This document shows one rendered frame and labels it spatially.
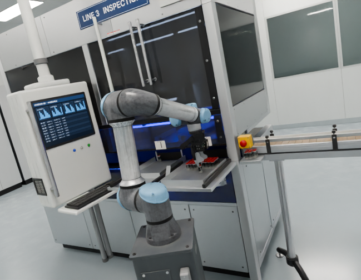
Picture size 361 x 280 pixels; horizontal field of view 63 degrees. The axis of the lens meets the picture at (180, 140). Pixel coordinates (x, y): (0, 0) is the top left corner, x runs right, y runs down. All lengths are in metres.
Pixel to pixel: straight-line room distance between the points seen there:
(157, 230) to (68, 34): 1.64
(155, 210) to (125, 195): 0.17
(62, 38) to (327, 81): 4.95
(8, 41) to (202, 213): 2.12
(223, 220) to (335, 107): 4.63
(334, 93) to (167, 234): 5.37
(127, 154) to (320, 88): 5.32
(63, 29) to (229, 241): 1.91
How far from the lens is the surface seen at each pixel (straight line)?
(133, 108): 1.19
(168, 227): 1.27
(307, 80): 6.28
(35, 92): 2.01
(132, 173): 1.30
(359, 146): 1.81
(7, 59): 3.02
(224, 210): 1.99
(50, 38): 2.56
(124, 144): 1.28
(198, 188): 1.51
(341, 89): 6.27
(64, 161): 2.07
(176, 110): 1.31
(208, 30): 1.76
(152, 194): 1.21
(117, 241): 2.71
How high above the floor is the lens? 1.43
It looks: 11 degrees down
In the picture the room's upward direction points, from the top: 12 degrees counter-clockwise
